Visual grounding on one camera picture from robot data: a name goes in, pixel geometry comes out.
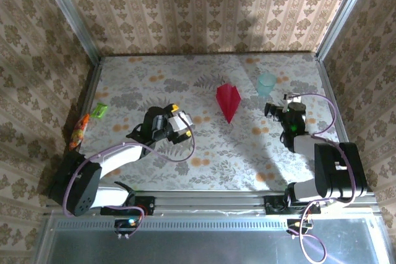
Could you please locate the aluminium corner post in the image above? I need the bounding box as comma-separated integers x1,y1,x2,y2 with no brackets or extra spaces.
35,0,103,61
315,0,380,61

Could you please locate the small connector board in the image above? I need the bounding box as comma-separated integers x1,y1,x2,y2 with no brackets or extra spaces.
286,218,313,240
114,218,140,240

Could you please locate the orange snack packet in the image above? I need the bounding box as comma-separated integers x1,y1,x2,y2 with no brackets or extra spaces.
68,113,90,151

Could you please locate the teal translucent plastic cup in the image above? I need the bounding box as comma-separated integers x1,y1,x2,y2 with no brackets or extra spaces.
257,72,277,97

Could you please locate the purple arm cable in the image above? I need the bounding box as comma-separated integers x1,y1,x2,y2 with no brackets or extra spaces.
61,121,196,237
286,92,356,262

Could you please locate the aluminium side rail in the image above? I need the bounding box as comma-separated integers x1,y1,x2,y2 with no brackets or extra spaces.
60,56,103,160
315,55,364,192

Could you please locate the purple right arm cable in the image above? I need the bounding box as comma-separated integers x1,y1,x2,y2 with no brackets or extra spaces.
286,92,356,262

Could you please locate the grey vented metal panel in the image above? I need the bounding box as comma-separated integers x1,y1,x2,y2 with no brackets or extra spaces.
32,210,396,264

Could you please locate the small green plastic object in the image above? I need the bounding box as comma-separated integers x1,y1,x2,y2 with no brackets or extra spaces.
91,103,108,119

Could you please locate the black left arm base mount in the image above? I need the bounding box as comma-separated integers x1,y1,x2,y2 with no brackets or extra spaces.
100,195,155,216

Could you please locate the aluminium table rail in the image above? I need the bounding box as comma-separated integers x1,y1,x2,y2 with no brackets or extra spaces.
46,190,379,216

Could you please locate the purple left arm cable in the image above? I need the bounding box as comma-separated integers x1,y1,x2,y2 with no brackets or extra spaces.
61,121,196,237

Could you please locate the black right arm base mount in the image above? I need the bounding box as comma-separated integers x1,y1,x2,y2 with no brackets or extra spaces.
264,194,322,215

